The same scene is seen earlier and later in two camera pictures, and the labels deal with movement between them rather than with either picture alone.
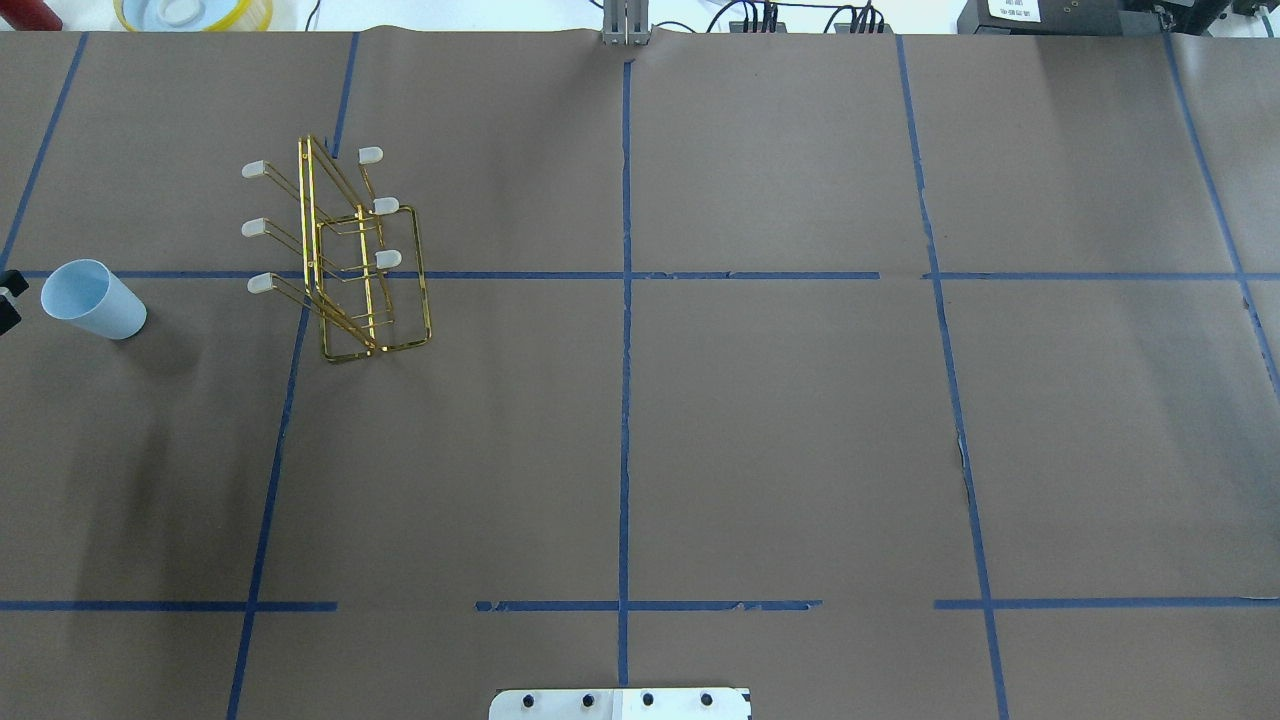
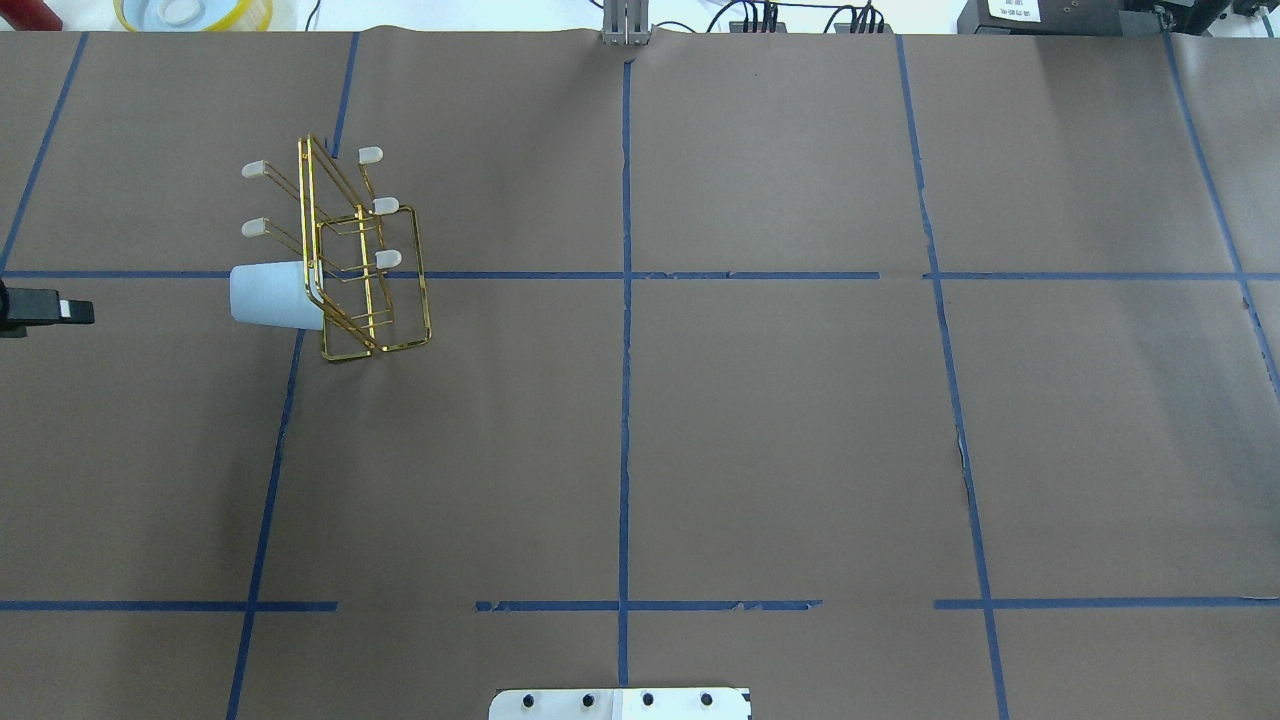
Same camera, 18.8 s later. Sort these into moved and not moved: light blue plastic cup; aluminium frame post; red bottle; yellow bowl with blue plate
Moved: light blue plastic cup
Not moved: yellow bowl with blue plate; red bottle; aluminium frame post
